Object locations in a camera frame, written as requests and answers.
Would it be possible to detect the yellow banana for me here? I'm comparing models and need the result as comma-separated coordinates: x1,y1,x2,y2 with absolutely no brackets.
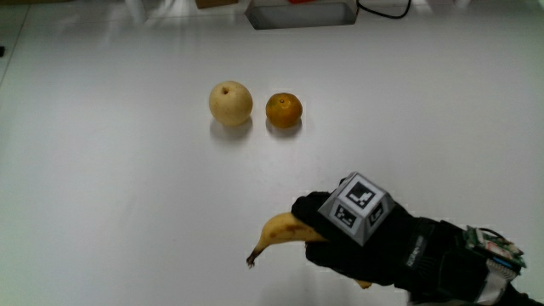
246,212,373,290

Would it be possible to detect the brown cardboard box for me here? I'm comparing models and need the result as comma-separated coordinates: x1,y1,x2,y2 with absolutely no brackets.
195,0,239,10

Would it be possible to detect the pale yellow pear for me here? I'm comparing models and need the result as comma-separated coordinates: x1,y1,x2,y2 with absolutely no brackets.
208,80,254,128

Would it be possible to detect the grey metal box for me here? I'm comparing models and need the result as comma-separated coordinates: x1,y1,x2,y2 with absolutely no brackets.
244,0,360,31

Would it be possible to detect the orange tangerine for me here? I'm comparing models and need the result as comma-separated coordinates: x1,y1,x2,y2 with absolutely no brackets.
265,92,303,129

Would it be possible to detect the person's right hand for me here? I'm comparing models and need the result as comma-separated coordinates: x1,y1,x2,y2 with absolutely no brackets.
291,171,527,304

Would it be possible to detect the person's right forearm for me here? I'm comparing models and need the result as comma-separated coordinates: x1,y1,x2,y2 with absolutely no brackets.
488,282,544,306

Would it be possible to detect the black cable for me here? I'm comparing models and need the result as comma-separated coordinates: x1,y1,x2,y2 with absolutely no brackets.
355,0,412,20

